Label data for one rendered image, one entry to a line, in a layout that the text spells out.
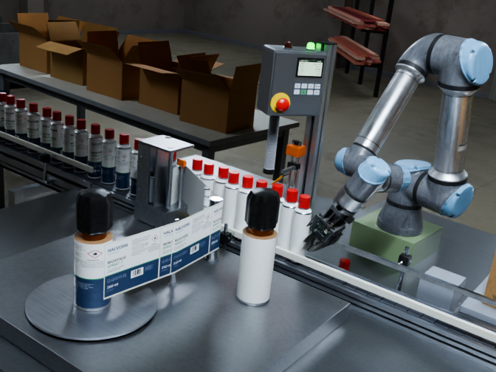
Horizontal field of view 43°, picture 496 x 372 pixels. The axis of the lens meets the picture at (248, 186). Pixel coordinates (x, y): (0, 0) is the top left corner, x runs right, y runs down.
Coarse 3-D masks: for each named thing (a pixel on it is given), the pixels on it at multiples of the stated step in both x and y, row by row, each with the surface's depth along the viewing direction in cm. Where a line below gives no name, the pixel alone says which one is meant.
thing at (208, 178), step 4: (204, 164) 201; (208, 164) 200; (212, 164) 201; (204, 168) 201; (208, 168) 200; (212, 168) 201; (204, 172) 201; (208, 172) 201; (212, 172) 201; (200, 176) 202; (204, 176) 201; (208, 176) 201; (212, 176) 201; (204, 180) 201; (208, 180) 201; (212, 180) 201; (208, 184) 201; (212, 184) 202; (212, 188) 202
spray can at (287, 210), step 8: (288, 192) 185; (296, 192) 185; (288, 200) 186; (296, 200) 186; (288, 208) 185; (280, 216) 188; (288, 216) 186; (280, 224) 188; (288, 224) 187; (280, 232) 189; (288, 232) 188; (280, 240) 189; (288, 240) 189; (288, 248) 190
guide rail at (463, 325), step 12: (228, 228) 197; (276, 252) 188; (288, 252) 186; (312, 264) 181; (336, 276) 177; (348, 276) 175; (372, 288) 171; (396, 300) 168; (408, 300) 166; (432, 312) 162; (456, 324) 159; (468, 324) 157; (480, 336) 156; (492, 336) 154
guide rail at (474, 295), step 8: (344, 248) 183; (352, 248) 181; (368, 256) 178; (376, 256) 178; (384, 264) 176; (392, 264) 175; (400, 264) 174; (408, 272) 172; (416, 272) 171; (432, 280) 169; (440, 280) 167; (448, 288) 166; (456, 288) 165; (472, 296) 163; (480, 296) 162
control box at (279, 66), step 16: (272, 48) 179; (304, 48) 186; (272, 64) 179; (288, 64) 179; (272, 80) 180; (288, 80) 181; (304, 80) 183; (320, 80) 184; (272, 96) 181; (288, 96) 183; (304, 96) 184; (320, 96) 186; (272, 112) 183; (288, 112) 185; (304, 112) 186
